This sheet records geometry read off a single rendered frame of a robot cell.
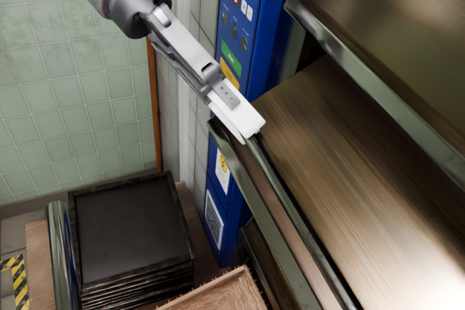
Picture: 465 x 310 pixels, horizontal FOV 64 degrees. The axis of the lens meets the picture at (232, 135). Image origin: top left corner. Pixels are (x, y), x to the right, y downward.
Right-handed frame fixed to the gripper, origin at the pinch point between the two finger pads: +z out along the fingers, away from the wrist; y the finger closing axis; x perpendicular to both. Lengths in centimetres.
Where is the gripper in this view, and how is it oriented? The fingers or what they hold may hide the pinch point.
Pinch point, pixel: (236, 115)
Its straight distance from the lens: 46.2
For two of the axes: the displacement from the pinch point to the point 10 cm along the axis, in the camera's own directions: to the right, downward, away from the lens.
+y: -0.4, 1.3, 9.9
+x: -7.5, 6.5, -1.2
